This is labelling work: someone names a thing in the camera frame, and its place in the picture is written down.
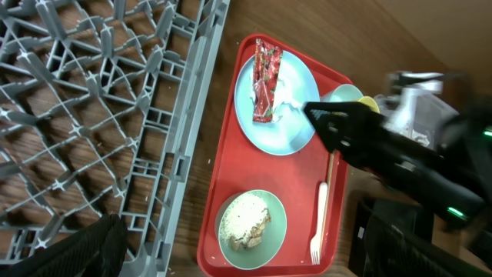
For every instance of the clear plastic bin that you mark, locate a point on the clear plastic bin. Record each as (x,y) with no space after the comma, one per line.
(412,107)

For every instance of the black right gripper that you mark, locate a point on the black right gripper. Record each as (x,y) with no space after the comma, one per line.
(440,184)

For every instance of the white plastic fork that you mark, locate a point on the white plastic fork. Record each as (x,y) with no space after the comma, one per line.
(316,239)

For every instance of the small green bowl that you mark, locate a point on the small green bowl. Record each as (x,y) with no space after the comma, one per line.
(343,93)

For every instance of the yellow cup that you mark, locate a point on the yellow cup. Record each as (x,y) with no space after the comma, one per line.
(369,102)

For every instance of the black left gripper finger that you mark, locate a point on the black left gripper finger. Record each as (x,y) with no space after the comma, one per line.
(97,250)

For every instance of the wooden chopstick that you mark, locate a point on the wooden chopstick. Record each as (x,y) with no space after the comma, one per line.
(328,181)

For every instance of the green bowl with rice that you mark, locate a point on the green bowl with rice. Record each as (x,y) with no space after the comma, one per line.
(272,238)

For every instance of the light blue plate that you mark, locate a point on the light blue plate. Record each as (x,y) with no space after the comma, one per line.
(294,131)

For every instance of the black waste tray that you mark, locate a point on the black waste tray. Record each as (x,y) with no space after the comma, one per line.
(394,239)

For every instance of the grey dishwasher rack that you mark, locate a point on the grey dishwasher rack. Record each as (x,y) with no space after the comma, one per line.
(101,103)

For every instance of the rice and food scraps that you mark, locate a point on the rice and food scraps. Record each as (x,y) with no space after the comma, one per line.
(244,222)

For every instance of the white napkin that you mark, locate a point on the white napkin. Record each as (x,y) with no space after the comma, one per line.
(286,96)

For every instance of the red plastic tray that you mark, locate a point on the red plastic tray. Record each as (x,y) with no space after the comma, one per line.
(294,179)

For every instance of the red snack wrapper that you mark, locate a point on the red snack wrapper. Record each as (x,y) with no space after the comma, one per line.
(267,61)

